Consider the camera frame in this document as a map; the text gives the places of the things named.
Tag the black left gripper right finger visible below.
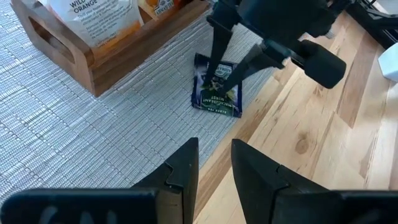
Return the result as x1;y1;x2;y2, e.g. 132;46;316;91
231;138;398;224

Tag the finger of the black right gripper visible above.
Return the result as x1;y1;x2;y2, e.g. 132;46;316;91
201;17;234;90
216;44;286;95

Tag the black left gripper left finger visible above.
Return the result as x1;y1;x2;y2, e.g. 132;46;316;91
0;137;200;224

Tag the purple blackcurrant tea packet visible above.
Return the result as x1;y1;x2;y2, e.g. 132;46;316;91
190;52;244;118

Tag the orange green tea packet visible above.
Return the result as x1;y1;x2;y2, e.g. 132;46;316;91
138;0;190;19

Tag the grey woven placemat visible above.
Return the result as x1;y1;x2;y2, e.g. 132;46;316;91
0;0;277;205

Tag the wooden tea organizer box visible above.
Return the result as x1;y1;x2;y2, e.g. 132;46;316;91
10;0;212;98

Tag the white Tazo tea packet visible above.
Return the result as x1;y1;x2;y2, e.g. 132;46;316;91
46;0;146;49

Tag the black metal table frame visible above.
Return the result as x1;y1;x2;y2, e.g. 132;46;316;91
345;0;398;50

